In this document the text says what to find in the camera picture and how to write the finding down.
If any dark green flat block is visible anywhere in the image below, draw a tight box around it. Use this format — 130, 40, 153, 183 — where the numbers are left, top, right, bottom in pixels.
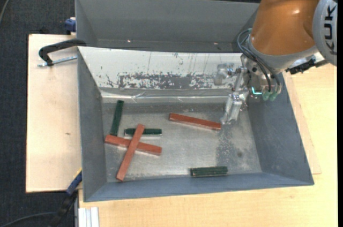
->
189, 165, 229, 178
123, 127, 163, 139
109, 100, 125, 137

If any grey metal bin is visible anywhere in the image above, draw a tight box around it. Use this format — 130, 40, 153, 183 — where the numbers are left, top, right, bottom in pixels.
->
74, 0, 315, 203

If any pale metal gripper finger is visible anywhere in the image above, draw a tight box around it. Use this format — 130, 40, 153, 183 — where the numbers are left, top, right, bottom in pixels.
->
220, 92, 249, 125
213, 63, 235, 86

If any red-brown flat block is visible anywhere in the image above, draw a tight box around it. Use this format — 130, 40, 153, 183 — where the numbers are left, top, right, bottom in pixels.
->
168, 112, 222, 131
104, 134, 163, 157
115, 124, 146, 182

